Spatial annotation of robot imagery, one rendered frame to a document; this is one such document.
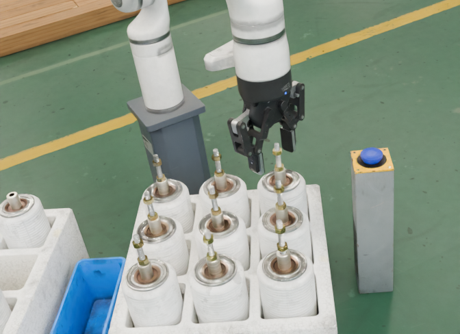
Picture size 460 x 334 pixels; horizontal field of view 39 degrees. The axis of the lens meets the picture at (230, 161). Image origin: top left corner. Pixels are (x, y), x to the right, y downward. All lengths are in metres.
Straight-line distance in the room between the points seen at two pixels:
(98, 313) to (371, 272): 0.59
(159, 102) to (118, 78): 0.94
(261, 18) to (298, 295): 0.48
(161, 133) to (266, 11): 0.71
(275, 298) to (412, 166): 0.75
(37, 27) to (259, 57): 2.06
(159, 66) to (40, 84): 1.13
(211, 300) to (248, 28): 0.48
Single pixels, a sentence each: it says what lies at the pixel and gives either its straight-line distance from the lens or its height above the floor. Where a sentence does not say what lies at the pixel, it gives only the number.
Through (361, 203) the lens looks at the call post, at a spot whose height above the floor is 0.24.
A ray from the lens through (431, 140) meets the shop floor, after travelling 1.83.
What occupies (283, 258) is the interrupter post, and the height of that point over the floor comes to 0.28.
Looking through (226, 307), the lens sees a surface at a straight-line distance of 1.10.
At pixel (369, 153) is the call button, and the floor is 0.33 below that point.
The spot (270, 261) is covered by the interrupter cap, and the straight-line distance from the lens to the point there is 1.10.
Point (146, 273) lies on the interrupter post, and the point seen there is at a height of 0.27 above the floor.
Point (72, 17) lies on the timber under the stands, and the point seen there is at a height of 0.08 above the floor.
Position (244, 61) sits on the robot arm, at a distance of 0.84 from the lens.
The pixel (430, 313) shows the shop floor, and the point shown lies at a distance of 1.36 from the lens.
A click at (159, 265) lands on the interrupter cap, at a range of 1.14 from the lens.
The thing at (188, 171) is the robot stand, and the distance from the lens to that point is 1.54.
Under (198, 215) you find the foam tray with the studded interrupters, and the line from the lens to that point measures 1.34.
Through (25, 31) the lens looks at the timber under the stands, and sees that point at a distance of 2.83.
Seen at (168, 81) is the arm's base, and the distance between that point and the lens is 1.44.
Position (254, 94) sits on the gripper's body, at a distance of 0.86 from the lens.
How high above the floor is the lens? 1.01
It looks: 34 degrees down
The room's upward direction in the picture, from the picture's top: 10 degrees counter-clockwise
